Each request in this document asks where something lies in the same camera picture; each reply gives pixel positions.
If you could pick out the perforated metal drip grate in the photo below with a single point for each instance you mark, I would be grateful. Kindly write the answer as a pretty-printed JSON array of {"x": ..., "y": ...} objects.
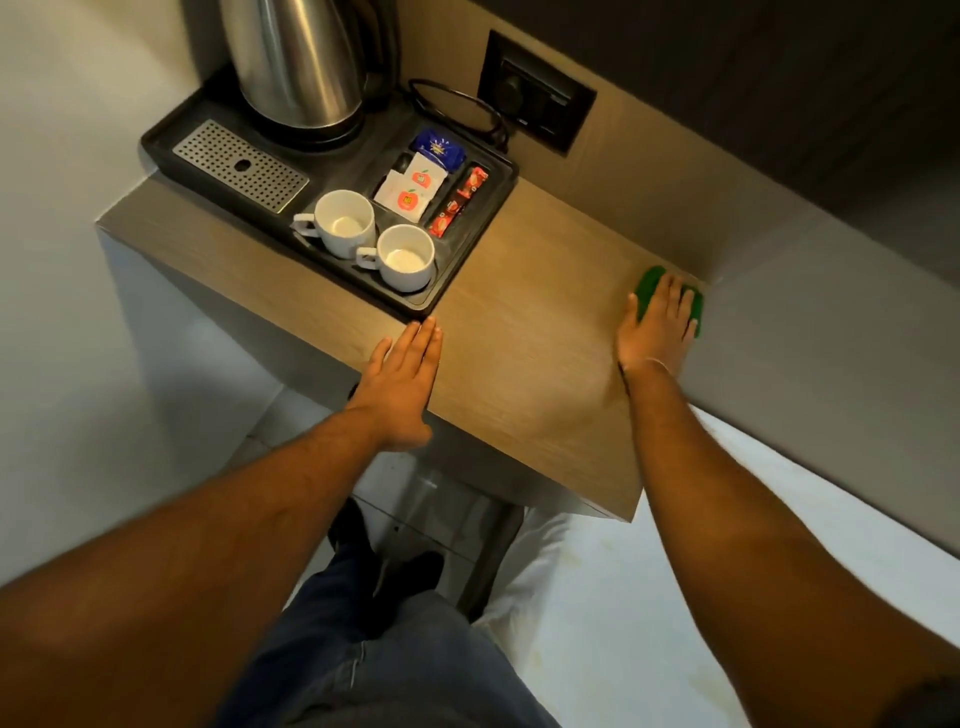
[{"x": 238, "y": 165}]

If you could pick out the black kettle base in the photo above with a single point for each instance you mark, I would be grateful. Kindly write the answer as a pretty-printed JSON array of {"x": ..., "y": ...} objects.
[{"x": 315, "y": 136}]

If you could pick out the person's left hand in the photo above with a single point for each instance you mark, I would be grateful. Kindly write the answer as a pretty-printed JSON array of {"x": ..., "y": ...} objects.
[{"x": 396, "y": 397}]

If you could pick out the person's right middle finger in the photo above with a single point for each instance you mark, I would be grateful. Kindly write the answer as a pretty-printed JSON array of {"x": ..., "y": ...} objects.
[{"x": 673, "y": 296}]

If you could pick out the stainless steel electric kettle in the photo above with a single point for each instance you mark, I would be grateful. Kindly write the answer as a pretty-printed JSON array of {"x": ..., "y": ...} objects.
[{"x": 292, "y": 60}]

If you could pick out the green cleaning cloth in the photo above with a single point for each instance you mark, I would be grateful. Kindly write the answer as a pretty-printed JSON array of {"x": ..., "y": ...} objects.
[{"x": 646, "y": 283}]

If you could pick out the white bed sheet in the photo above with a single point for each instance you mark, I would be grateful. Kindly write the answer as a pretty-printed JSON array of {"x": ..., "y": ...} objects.
[{"x": 637, "y": 622}]

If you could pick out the white ceramic cup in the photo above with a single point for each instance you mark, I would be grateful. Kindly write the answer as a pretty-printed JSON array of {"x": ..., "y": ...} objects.
[
  {"x": 341, "y": 225},
  {"x": 405, "y": 262}
]

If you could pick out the black shoe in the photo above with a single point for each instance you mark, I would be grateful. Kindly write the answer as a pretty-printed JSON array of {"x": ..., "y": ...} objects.
[
  {"x": 351, "y": 529},
  {"x": 411, "y": 574}
]

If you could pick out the person's right thumb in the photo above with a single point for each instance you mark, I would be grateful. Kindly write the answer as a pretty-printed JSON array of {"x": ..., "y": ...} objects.
[{"x": 631, "y": 311}]

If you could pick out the person's left forearm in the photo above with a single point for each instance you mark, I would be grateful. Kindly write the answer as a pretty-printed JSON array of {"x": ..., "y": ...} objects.
[{"x": 187, "y": 570}]

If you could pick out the black wall socket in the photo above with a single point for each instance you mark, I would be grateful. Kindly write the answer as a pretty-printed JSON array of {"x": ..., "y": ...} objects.
[{"x": 547, "y": 97}]

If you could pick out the blue sachet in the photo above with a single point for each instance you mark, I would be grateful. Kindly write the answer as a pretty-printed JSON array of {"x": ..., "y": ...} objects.
[{"x": 439, "y": 148}]

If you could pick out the person's right forearm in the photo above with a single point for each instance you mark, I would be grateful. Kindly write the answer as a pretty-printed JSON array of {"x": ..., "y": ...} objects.
[{"x": 750, "y": 540}]

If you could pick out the black plastic tray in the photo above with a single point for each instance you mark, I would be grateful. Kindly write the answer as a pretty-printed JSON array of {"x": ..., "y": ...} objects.
[{"x": 352, "y": 161}]

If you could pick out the person's right hand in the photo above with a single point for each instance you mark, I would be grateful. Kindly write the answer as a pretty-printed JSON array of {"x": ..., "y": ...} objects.
[{"x": 654, "y": 337}]

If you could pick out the person's blue jeans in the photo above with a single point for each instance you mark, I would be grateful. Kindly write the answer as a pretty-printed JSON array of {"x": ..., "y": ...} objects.
[{"x": 390, "y": 667}]

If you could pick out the white tea bag packet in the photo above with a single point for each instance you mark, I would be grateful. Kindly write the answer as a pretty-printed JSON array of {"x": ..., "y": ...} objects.
[
  {"x": 426, "y": 172},
  {"x": 401, "y": 199}
]

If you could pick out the person's left middle finger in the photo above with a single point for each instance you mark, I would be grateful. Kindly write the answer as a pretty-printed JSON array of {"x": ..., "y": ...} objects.
[{"x": 420, "y": 341}]

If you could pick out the person's right little finger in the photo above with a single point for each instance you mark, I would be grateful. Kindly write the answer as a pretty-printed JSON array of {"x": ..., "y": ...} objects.
[{"x": 691, "y": 332}]

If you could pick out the grey bed headboard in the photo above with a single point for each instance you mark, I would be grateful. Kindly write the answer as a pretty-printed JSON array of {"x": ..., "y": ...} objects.
[{"x": 832, "y": 375}]

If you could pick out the red sachet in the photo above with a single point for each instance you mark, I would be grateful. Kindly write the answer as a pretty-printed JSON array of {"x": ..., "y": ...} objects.
[
  {"x": 473, "y": 182},
  {"x": 445, "y": 217}
]

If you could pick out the person's left little finger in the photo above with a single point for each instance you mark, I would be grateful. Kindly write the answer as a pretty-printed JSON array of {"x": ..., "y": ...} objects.
[{"x": 379, "y": 355}]

